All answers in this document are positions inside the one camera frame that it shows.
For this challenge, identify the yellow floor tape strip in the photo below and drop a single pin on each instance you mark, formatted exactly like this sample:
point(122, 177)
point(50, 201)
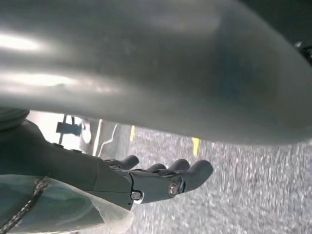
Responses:
point(196, 147)
point(132, 133)

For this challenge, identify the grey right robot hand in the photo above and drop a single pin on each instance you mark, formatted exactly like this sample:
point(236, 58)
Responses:
point(72, 168)

